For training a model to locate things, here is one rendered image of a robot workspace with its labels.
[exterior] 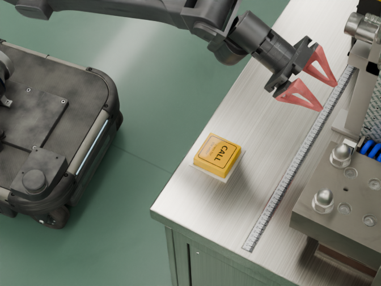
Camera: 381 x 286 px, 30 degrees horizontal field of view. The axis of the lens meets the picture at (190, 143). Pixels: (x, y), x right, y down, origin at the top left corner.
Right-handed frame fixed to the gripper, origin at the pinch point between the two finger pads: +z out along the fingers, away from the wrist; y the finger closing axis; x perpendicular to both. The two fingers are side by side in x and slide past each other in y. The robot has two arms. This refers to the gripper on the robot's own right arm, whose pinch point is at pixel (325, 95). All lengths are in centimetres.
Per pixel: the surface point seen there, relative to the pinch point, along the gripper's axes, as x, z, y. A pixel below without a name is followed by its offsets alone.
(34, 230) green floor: -134, -21, 17
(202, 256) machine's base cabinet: -30.8, 4.6, 26.1
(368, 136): -1.3, 11.0, 0.0
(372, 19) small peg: 16.7, -4.7, -4.3
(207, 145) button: -23.4, -8.1, 9.9
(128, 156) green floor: -130, -11, -22
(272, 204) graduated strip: -17.8, 7.4, 14.0
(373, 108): 5.4, 6.8, -0.1
